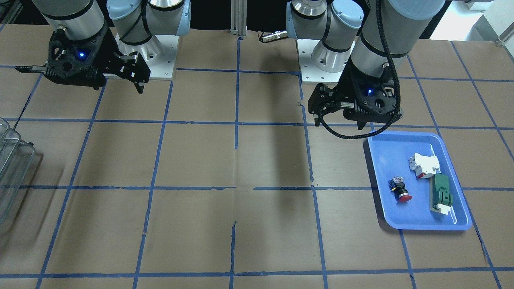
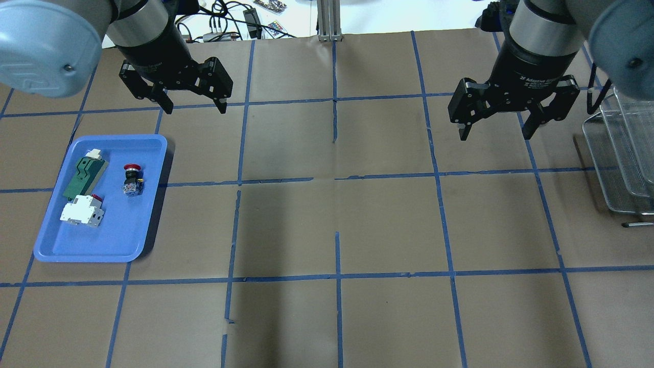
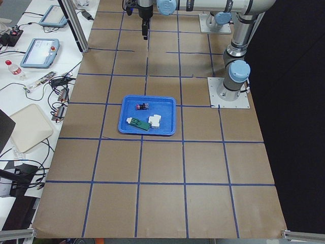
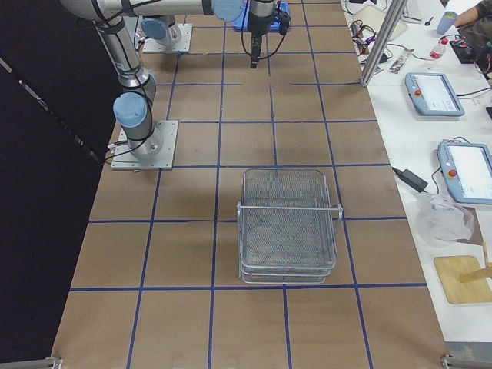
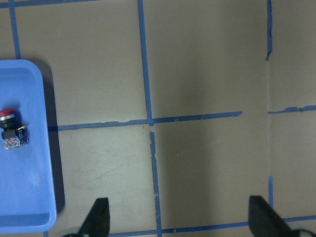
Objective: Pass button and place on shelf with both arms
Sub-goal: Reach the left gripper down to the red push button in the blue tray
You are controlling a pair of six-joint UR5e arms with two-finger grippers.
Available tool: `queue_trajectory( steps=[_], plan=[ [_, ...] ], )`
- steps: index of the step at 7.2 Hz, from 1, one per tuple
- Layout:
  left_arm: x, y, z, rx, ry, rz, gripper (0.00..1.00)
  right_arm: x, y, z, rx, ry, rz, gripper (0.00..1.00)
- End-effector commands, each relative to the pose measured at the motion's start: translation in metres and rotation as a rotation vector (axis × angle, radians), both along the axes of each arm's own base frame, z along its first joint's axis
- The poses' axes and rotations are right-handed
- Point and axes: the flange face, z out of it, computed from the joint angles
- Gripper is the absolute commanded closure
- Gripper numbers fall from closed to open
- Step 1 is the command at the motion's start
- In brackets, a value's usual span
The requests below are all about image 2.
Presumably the red emergency stop button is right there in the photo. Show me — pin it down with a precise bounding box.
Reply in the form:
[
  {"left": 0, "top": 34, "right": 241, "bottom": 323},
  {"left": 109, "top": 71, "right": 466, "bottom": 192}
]
[{"left": 122, "top": 163, "right": 144, "bottom": 197}]

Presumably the silver wire mesh shelf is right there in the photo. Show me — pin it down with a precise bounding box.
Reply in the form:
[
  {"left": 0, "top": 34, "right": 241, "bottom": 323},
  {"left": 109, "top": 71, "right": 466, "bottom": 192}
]
[{"left": 582, "top": 89, "right": 653, "bottom": 227}]

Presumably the blue plastic tray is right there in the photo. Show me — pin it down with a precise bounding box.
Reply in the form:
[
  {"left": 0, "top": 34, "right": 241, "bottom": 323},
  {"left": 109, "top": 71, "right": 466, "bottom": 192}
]
[{"left": 33, "top": 134, "right": 168, "bottom": 263}]

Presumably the aluminium frame post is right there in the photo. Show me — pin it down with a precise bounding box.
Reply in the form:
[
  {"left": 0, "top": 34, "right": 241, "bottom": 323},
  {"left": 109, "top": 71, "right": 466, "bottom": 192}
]
[{"left": 317, "top": 0, "right": 343, "bottom": 42}]

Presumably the green electrical module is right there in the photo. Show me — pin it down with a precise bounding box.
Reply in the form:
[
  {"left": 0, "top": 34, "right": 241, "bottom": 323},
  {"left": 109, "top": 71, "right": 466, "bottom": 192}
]
[{"left": 63, "top": 148, "right": 108, "bottom": 201}]

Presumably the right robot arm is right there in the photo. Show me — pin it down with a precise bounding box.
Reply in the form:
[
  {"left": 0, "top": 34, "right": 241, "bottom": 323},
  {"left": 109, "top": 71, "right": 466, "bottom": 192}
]
[{"left": 448, "top": 1, "right": 653, "bottom": 141}]

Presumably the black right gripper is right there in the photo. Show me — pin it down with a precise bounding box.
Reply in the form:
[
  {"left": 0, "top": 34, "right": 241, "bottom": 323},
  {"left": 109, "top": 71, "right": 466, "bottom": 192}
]
[{"left": 448, "top": 39, "right": 581, "bottom": 141}]

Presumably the black power adapter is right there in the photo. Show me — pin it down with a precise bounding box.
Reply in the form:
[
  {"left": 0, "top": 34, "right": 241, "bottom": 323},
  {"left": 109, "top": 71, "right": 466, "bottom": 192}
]
[{"left": 243, "top": 8, "right": 263, "bottom": 39}]

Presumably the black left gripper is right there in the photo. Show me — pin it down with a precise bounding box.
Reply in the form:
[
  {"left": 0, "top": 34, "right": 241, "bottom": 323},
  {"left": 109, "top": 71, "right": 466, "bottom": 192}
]
[{"left": 116, "top": 31, "right": 233, "bottom": 114}]

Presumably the white circuit breaker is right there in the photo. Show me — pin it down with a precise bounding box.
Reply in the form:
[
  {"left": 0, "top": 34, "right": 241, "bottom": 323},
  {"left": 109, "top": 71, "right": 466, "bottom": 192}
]
[{"left": 59, "top": 194, "right": 105, "bottom": 228}]

